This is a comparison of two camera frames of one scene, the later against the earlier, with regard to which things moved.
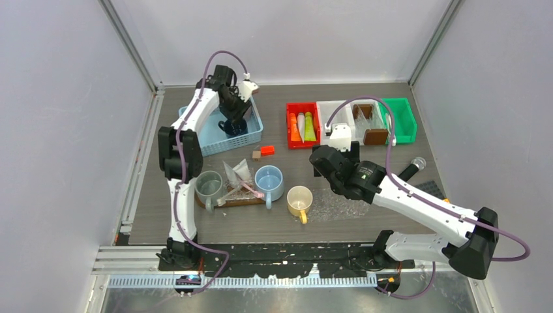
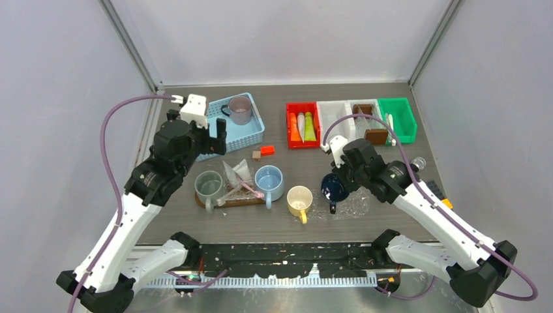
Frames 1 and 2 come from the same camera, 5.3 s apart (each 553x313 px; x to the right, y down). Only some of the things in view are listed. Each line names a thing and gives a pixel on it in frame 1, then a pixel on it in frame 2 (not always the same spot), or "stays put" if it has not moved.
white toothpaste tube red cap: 233,176 stays put
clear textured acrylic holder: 246,191 stays put
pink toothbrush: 258,195 stays put
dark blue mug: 233,128 to 334,189
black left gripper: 242,107 to 216,145
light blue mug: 269,181 stays put
